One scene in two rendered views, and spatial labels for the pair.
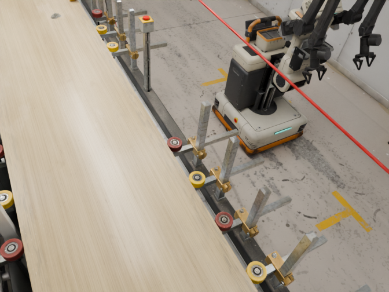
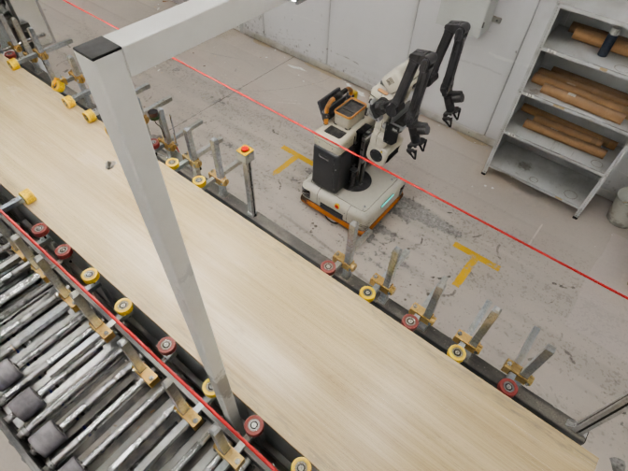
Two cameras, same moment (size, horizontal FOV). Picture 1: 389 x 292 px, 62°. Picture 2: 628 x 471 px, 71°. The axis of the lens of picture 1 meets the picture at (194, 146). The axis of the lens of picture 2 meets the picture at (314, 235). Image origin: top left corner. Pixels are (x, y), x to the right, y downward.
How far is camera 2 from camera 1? 0.88 m
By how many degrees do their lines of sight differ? 13
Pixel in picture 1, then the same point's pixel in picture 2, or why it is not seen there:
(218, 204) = (386, 306)
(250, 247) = (432, 334)
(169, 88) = (241, 191)
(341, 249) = (482, 297)
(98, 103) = (231, 254)
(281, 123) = (382, 193)
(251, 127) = (357, 208)
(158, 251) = (375, 371)
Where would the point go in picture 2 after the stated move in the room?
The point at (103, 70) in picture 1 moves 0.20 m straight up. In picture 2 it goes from (210, 214) to (205, 189)
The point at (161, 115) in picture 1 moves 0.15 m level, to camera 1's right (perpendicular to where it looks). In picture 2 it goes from (284, 237) to (307, 232)
